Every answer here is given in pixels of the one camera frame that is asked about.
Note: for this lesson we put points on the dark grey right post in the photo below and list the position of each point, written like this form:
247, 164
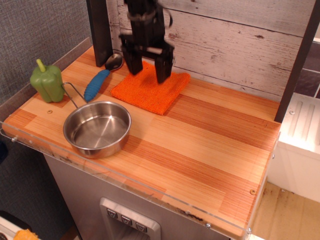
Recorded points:
299, 62

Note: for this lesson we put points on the yellow object at corner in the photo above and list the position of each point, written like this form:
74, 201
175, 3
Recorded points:
25, 234

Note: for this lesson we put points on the silver button panel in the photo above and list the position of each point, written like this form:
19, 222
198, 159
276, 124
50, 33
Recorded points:
128, 221

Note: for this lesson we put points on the dark grey post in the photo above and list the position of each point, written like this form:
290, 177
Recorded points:
299, 62
100, 30

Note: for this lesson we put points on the blue handled metal spoon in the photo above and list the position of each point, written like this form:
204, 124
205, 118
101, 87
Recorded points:
113, 63

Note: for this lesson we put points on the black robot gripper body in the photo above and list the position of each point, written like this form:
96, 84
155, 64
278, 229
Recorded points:
147, 34

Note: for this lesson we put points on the grey toy cabinet front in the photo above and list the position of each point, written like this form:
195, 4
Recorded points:
82, 193

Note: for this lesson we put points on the orange knitted rag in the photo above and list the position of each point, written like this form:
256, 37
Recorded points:
142, 90

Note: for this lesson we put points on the stainless steel pot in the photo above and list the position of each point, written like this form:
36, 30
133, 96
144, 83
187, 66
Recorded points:
98, 129

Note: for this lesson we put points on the clear acrylic edge guard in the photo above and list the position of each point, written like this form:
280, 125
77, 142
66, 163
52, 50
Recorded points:
197, 185

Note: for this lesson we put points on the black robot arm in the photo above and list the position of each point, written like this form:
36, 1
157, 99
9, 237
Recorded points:
142, 6

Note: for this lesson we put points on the green toy bell pepper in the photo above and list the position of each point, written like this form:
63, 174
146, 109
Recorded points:
47, 81

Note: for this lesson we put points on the dark grey left post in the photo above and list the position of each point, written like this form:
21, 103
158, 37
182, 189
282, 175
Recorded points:
100, 30

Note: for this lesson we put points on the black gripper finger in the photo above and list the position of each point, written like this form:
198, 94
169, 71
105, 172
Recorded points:
163, 65
133, 59

